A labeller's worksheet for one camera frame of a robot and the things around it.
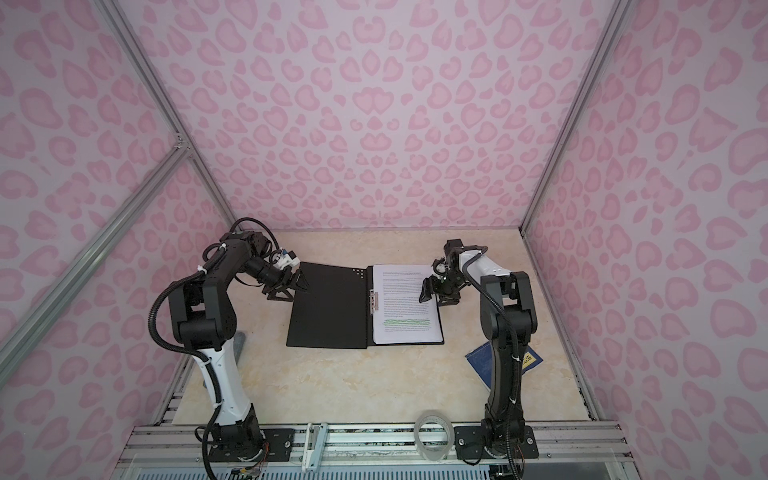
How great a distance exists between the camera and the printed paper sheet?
3.02ft

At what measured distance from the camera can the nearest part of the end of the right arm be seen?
0.87 metres

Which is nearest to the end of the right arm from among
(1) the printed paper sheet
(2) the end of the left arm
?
(1) the printed paper sheet

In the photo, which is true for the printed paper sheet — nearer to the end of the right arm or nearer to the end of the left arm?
the end of the right arm
